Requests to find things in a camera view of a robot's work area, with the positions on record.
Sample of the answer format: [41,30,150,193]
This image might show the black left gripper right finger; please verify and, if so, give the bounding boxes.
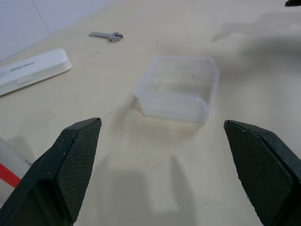
[223,120,301,226]

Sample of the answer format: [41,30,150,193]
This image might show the white object with red stripe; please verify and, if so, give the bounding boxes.
[0,137,32,203]

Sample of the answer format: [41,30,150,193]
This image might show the flat white printed box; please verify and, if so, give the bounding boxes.
[0,48,72,97]

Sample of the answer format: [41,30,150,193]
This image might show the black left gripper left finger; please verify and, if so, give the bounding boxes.
[0,117,103,226]

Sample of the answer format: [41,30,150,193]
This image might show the clear plastic square container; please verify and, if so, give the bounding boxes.
[133,55,220,124]

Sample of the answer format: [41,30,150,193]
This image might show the grey adjustable wrench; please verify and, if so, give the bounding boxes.
[88,31,124,44]

